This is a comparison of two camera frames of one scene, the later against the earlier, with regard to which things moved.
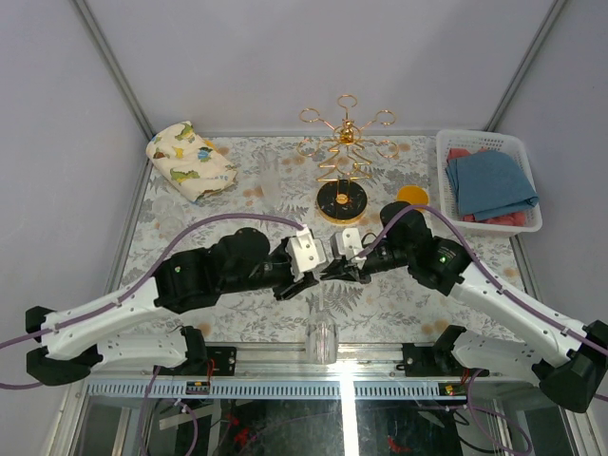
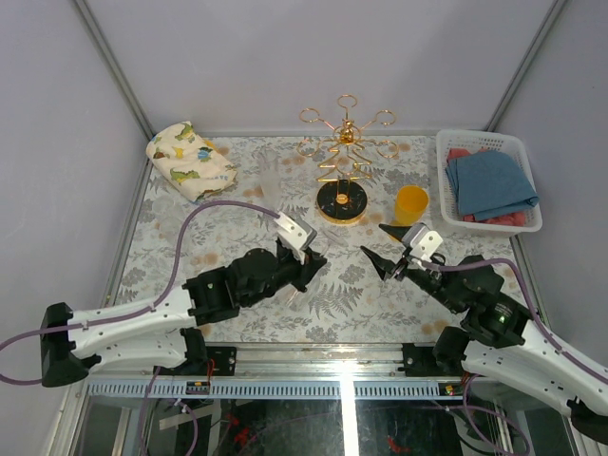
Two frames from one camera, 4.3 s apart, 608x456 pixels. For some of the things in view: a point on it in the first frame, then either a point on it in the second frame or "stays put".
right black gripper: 343,270 → 386,267
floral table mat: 334,182 stays put
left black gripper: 308,280 stays put
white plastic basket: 487,187 stays put
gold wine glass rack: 344,200 stays put
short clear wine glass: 321,336 → 300,299
